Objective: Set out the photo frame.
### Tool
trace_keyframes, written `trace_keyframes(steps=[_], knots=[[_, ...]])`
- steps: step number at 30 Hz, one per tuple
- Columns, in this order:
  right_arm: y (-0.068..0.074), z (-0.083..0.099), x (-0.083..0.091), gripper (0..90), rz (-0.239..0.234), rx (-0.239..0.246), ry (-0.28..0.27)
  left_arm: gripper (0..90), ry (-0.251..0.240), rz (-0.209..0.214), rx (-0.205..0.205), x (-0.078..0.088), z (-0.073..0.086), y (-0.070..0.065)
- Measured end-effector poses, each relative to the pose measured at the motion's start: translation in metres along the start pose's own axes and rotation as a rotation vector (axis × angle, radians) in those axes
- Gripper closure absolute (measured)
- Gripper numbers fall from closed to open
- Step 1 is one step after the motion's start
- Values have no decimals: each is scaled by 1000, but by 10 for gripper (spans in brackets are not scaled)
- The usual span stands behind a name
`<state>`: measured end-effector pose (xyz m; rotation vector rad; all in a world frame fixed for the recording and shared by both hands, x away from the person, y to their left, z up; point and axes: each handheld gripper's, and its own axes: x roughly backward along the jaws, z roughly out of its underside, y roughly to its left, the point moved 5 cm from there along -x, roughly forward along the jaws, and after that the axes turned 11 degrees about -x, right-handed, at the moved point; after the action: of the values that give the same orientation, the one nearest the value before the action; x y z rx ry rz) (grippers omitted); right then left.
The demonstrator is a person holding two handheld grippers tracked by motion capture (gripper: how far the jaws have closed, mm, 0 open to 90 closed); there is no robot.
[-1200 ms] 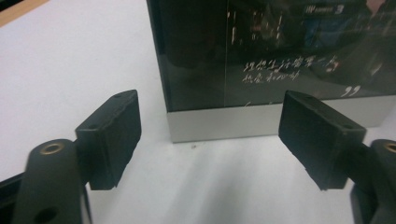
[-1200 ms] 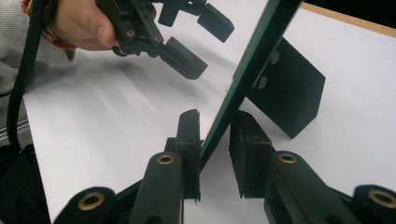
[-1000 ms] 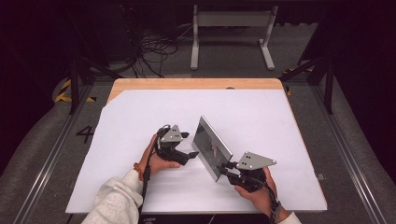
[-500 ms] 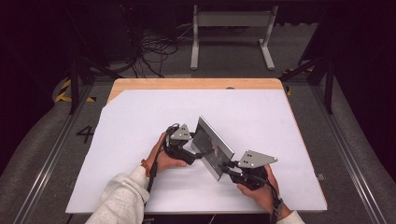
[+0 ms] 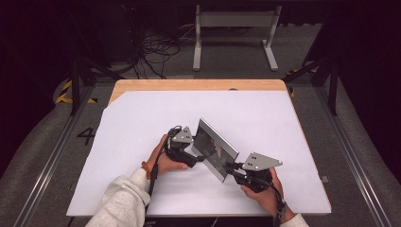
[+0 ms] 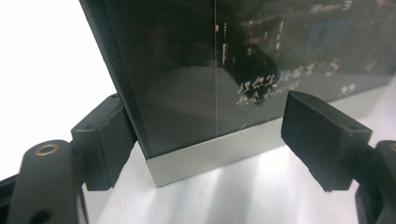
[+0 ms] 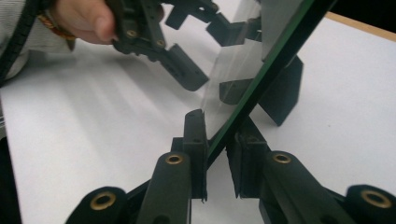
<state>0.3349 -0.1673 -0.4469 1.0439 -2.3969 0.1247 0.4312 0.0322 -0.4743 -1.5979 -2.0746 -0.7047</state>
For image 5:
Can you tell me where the left hand-held gripper cable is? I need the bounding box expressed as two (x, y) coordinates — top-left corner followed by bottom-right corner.
(144, 125), (183, 216)

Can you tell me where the person's left hand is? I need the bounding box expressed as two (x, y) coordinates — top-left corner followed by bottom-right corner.
(147, 133), (190, 176)

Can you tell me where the black metal stand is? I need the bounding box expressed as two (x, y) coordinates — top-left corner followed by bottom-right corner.
(67, 9), (126, 117)
(283, 56), (340, 116)

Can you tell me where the aluminium floor rail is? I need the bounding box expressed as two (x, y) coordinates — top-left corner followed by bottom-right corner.
(13, 84), (96, 227)
(315, 84), (392, 227)

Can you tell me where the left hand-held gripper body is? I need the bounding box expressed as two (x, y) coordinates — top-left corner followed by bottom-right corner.
(165, 125), (199, 168)

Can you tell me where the right hand-held gripper cable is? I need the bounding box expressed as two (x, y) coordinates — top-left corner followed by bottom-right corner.
(267, 184), (288, 227)

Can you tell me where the white table cover sheet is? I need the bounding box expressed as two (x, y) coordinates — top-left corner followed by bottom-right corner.
(66, 90), (332, 218)

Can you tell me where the tangle of black cables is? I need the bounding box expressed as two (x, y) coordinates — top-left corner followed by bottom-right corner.
(133, 31), (183, 79)

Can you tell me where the person's right hand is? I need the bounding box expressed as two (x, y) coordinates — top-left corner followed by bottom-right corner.
(240, 166), (296, 223)

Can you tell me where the hand-held gripper cable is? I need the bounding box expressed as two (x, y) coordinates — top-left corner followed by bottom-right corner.
(144, 125), (183, 216)
(267, 184), (288, 227)

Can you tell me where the person's dark clothing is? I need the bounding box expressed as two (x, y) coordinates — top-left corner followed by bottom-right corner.
(145, 217), (274, 227)

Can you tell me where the white metal desk frame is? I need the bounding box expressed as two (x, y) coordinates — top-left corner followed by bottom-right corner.
(192, 4), (283, 72)

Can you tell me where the orange bead bracelet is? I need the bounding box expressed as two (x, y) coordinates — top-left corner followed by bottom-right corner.
(140, 160), (153, 182)

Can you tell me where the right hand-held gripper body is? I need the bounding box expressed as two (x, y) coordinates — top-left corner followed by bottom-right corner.
(233, 151), (284, 194)

